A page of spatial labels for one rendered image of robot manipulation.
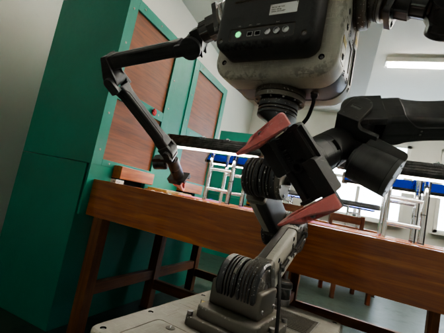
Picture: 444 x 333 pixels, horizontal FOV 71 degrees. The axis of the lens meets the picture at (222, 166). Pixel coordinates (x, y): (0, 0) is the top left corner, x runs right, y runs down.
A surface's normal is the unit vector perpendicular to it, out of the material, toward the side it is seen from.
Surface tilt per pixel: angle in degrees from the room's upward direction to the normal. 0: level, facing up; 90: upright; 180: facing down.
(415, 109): 59
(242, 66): 91
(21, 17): 90
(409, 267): 90
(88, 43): 90
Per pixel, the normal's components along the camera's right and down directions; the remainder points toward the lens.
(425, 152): -0.33, -0.16
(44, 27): 0.92, 0.15
